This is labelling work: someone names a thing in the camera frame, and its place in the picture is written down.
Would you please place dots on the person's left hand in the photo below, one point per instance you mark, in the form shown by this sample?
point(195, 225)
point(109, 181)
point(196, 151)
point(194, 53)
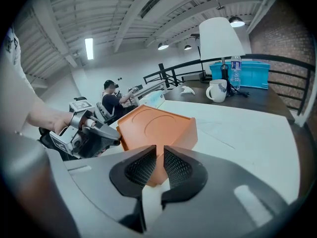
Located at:
point(62, 123)

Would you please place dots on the white and blue carton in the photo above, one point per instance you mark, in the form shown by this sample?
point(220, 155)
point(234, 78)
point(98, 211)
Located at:
point(154, 99)

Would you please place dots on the grey office chair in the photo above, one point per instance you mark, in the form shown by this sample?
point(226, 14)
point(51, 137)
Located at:
point(104, 113)

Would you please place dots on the white work desk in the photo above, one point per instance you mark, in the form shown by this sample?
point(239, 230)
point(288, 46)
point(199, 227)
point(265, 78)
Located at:
point(148, 88)

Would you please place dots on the black desk lamp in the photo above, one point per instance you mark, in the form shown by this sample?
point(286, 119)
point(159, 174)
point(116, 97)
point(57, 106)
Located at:
point(203, 68)

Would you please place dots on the black pendant ceiling lamp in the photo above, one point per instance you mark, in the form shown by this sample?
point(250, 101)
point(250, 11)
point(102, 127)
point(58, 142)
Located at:
point(187, 47)
point(163, 46)
point(237, 21)

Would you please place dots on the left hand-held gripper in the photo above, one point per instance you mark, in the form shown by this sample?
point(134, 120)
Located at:
point(74, 123)

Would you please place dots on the dark wooden table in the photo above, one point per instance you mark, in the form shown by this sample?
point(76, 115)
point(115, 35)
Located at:
point(260, 100)

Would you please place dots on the clear plastic water bottle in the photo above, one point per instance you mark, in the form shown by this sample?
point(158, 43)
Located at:
point(235, 73)

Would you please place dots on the blue plastic crate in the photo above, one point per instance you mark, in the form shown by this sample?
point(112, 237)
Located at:
point(252, 74)

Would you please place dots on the person's white shirt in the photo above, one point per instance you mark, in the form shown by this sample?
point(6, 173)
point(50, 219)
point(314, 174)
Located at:
point(15, 83)

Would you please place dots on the white ceramic mug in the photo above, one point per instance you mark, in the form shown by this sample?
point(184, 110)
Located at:
point(218, 90)

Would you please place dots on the person's left forearm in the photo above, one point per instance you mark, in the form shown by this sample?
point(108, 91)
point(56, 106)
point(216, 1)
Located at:
point(40, 115)

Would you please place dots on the black metal railing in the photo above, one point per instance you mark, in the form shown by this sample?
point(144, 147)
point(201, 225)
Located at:
point(284, 58)

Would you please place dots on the white shade table lamp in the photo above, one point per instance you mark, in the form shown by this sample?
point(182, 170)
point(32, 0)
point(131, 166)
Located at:
point(220, 38)

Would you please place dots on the orange box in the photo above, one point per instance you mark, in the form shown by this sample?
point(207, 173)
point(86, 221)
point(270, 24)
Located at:
point(158, 130)

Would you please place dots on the fluorescent ceiling light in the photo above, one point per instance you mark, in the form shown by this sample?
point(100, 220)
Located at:
point(89, 48)

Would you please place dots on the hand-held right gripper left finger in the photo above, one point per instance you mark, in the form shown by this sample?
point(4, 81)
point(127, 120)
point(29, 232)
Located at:
point(99, 182)

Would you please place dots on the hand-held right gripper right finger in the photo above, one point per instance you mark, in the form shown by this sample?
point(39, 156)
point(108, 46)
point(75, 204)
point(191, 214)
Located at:
point(210, 207)

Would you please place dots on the crumpled white tissue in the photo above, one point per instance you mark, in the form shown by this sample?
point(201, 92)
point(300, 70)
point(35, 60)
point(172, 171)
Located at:
point(187, 90)

